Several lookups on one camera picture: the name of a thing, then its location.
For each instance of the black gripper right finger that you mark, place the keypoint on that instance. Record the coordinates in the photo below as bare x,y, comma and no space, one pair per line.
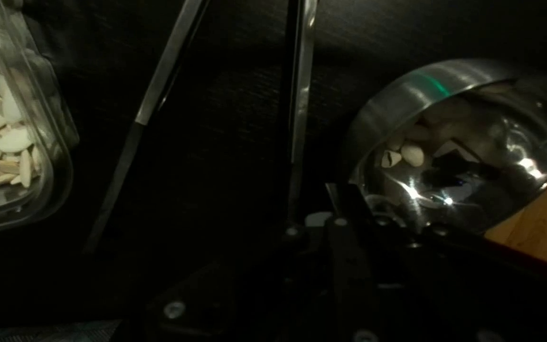
437,285

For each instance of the metal tongs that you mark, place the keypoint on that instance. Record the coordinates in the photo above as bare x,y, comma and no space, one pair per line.
160,82

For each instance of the silver metal bowl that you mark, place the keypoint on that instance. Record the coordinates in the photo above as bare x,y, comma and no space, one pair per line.
413,95

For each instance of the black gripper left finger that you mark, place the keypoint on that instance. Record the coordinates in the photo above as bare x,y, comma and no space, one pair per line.
350,266

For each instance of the glass container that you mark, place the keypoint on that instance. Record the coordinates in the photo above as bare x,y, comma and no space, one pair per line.
56,144

